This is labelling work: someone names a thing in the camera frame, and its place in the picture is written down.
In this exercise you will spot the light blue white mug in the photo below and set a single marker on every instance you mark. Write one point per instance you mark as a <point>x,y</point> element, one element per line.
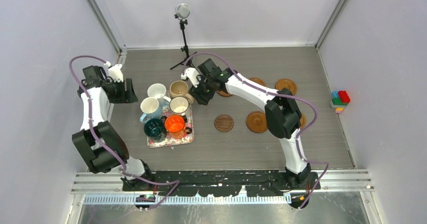
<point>151,109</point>

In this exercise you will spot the orange-brown wooden coaster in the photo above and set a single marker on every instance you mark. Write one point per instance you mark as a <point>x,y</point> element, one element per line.
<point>288,84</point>

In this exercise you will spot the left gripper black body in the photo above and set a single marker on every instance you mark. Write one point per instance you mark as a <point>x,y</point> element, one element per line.
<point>118,94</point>

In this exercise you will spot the small orange-brown coaster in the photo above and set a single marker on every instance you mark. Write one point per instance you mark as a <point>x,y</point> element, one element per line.
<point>303,121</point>

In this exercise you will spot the aluminium frame rail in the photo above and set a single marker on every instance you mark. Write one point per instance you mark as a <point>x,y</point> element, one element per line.
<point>107,189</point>

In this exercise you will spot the beige mug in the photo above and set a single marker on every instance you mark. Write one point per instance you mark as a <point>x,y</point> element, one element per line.
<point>180,89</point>

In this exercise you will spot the dark walnut small coaster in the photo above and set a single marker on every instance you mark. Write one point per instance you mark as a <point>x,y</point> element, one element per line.
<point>224,123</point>

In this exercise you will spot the matte brown wooden coaster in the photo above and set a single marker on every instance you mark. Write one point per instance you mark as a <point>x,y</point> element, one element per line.
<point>256,122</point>

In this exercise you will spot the dark green mug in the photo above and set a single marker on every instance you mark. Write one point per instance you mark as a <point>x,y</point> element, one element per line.
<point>155,130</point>

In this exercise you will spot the orange mug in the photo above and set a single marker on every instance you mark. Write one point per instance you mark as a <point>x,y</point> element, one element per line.
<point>176,127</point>

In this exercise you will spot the microphone on black tripod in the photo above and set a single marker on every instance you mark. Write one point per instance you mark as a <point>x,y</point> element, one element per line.
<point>182,12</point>

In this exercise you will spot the cream brown-rim mug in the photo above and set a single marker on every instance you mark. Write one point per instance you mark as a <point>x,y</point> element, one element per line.
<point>180,106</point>

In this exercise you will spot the floral serving tray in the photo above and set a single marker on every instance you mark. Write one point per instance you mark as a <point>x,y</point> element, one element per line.
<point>170,141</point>

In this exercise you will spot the light brown wooden coaster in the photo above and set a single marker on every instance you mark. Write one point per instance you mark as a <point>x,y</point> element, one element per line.
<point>258,81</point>

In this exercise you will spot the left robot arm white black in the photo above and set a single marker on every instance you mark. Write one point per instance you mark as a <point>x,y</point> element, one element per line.
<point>98,143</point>

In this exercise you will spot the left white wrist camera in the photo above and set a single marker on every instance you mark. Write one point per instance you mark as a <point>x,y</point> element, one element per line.
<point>114,71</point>

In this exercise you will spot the glossy brown wooden coaster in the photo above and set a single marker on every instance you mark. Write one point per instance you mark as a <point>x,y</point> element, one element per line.
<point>224,94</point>

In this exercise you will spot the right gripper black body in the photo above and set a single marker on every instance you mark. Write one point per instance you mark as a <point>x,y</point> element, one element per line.
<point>205,88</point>

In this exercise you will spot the colourful toy brick stack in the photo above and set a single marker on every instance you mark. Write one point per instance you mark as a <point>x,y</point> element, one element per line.
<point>339,101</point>

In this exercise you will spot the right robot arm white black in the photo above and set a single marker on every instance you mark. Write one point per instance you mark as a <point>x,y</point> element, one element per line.
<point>281,110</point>

